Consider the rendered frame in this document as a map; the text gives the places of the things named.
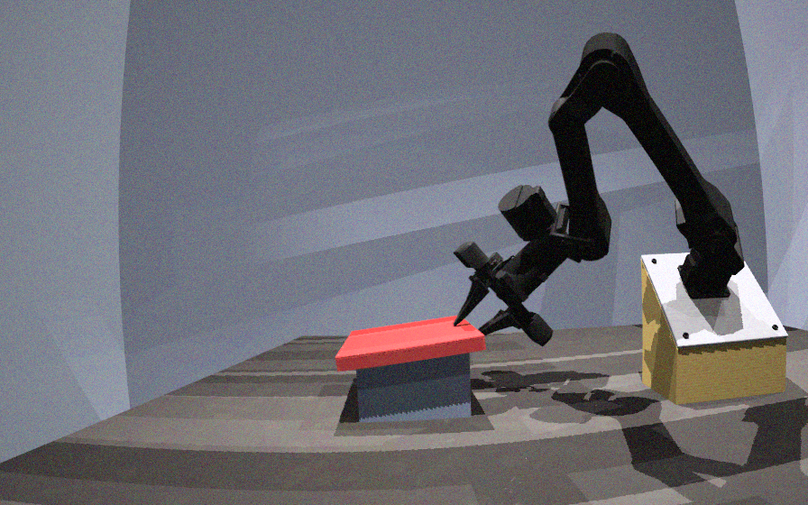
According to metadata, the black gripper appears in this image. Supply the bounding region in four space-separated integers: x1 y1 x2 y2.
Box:
453 242 553 346

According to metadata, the red box lid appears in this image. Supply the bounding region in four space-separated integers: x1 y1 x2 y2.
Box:
335 316 486 372

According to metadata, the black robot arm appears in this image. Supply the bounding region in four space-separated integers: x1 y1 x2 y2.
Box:
498 32 745 299

